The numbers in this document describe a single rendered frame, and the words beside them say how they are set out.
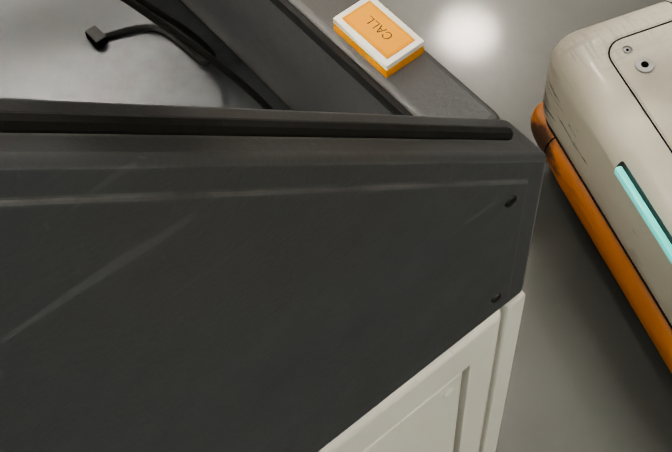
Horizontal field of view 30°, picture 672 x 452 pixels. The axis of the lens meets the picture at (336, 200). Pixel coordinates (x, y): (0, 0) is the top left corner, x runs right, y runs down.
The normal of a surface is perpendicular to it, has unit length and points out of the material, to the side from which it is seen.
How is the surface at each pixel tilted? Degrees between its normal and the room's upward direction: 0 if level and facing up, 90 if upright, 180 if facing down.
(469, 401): 90
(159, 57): 0
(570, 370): 0
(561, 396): 0
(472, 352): 90
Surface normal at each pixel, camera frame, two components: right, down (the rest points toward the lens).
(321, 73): -0.77, 0.55
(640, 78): -0.04, -0.55
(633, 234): -0.93, 0.33
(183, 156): 0.73, -0.41
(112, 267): 0.63, 0.64
